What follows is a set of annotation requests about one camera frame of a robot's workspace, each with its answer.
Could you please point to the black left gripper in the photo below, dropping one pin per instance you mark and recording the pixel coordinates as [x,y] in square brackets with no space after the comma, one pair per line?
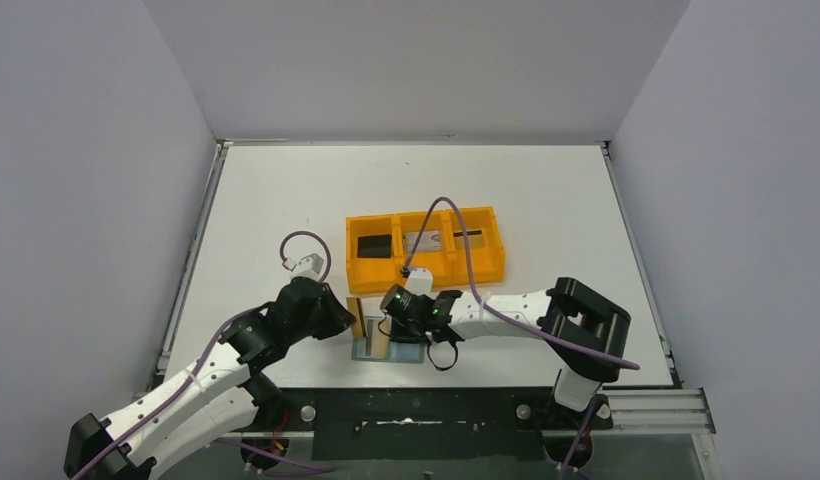
[334,316]

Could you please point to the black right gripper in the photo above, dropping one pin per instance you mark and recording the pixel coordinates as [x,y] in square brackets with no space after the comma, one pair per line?
[397,324]

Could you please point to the gold card with stripe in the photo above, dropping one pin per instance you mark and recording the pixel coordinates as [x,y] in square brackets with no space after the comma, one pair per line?
[355,307]

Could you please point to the green card holder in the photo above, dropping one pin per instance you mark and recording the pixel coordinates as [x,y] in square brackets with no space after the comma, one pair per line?
[399,353]

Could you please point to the silver VIP card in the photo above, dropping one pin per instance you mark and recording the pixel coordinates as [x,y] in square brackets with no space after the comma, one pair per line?
[424,241]

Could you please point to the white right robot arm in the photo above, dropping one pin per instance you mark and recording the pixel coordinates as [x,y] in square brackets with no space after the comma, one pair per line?
[586,330]

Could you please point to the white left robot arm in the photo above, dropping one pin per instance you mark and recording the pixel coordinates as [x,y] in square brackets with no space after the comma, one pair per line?
[223,390]

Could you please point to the gold card end bin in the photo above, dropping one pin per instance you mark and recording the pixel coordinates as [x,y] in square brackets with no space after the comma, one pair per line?
[472,238]

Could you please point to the yellow three-compartment bin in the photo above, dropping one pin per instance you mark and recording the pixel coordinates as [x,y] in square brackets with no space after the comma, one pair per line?
[449,266]

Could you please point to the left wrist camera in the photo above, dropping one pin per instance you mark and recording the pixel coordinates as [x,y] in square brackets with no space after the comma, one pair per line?
[310,266]

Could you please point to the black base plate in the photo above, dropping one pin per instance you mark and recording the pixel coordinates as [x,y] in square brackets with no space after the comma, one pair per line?
[522,423]

